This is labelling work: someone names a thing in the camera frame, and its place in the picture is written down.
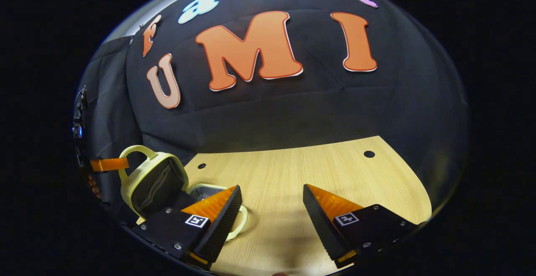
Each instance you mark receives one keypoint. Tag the black backdrop cloth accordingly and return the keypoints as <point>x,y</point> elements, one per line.
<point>293,100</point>

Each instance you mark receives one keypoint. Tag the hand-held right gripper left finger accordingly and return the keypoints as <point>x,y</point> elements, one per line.
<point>224,225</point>

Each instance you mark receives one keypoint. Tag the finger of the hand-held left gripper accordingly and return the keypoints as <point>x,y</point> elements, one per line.
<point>109,164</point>

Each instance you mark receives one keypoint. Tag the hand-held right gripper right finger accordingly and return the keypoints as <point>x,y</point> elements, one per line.
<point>320,221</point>

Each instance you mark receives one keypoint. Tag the pale yellow suitcase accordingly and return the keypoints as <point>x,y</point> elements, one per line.
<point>155,184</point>

